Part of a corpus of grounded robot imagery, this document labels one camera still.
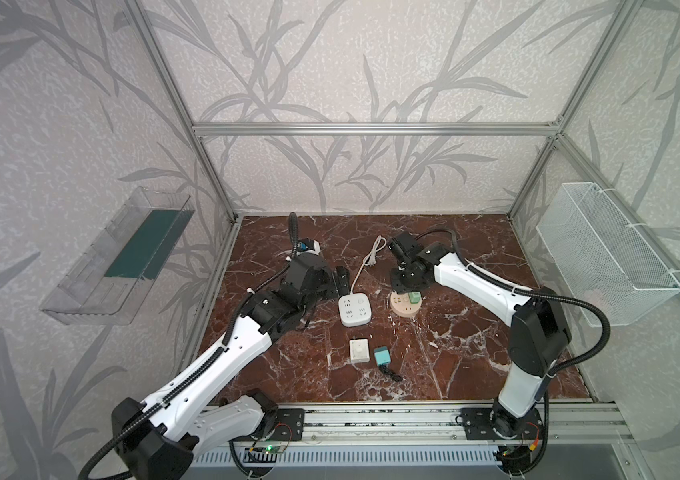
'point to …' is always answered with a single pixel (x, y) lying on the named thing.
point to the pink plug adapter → (400, 298)
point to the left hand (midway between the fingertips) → (340, 267)
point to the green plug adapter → (414, 296)
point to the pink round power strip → (401, 305)
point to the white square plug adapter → (359, 350)
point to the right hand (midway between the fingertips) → (398, 276)
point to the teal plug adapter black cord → (383, 359)
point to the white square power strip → (354, 309)
